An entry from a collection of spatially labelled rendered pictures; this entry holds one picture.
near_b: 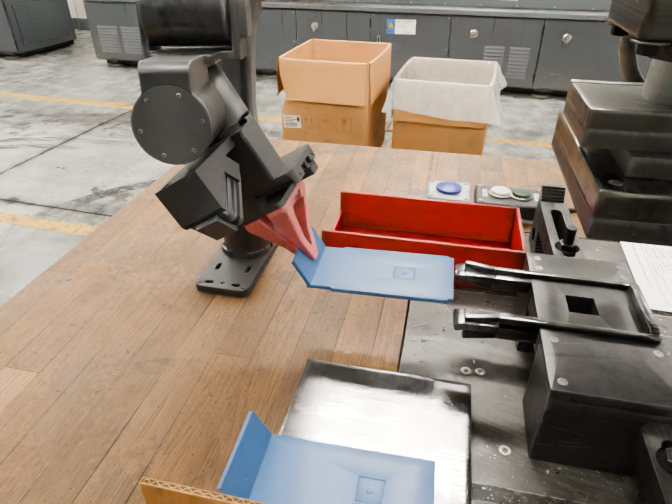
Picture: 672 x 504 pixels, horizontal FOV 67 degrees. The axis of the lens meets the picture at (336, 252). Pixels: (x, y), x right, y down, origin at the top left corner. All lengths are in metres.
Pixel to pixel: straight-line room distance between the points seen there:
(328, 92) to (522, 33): 2.54
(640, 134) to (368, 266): 0.26
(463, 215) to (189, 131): 0.45
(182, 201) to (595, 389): 0.35
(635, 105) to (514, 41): 4.53
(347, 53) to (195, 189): 2.88
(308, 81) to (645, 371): 2.43
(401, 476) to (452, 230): 0.41
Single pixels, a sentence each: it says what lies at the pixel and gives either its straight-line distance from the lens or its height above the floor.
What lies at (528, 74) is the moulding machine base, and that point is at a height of 0.20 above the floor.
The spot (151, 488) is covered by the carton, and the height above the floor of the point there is 0.97.
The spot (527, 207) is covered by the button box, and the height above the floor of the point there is 0.93.
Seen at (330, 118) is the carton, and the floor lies 0.43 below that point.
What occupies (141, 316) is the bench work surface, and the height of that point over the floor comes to 0.90.
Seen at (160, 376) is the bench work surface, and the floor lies 0.90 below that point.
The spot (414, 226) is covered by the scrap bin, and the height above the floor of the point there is 0.92.
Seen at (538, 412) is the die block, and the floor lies 0.95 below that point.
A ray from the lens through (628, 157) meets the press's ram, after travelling 0.40.
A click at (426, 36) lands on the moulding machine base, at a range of 4.96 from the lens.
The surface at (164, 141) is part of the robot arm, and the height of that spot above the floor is 1.15.
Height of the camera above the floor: 1.28
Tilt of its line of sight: 32 degrees down
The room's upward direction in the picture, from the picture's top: straight up
